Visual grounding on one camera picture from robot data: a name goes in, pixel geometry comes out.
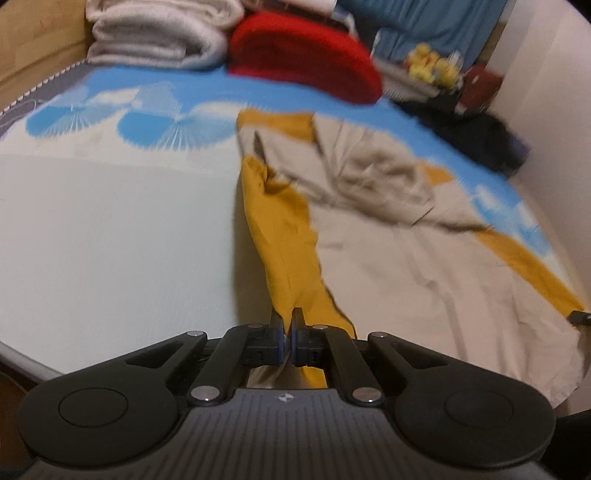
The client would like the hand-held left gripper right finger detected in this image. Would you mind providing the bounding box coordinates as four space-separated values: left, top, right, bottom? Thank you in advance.
291 308 452 408

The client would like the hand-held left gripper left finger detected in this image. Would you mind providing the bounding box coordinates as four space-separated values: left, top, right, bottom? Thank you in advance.
122 310 289 408

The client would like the beige and mustard hooded jacket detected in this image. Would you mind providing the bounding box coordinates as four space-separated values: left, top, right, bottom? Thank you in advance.
235 111 587 409

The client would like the blue and white bed sheet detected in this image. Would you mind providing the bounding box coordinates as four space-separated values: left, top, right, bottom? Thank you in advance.
0 64 591 385

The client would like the black jacket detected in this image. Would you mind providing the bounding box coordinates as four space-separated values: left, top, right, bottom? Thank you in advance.
401 99 528 177

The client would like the dark red bag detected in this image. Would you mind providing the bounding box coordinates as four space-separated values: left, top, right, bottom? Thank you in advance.
461 65 502 112

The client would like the yellow plush toy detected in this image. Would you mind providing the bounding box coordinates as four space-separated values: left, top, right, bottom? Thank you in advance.
434 56 463 88
406 43 439 80

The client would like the red fleece blanket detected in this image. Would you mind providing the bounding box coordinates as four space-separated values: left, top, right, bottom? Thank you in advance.
228 11 384 105

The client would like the white folded quilt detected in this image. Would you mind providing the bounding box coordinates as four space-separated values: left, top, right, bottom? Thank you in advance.
87 0 230 71

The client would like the blue curtain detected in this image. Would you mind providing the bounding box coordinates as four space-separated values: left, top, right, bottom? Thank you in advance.
341 0 509 63

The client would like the white folded sheet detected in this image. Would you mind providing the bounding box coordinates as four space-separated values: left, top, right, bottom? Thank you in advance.
240 0 339 14

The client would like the wooden headboard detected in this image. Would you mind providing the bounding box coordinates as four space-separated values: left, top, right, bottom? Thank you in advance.
0 0 94 112

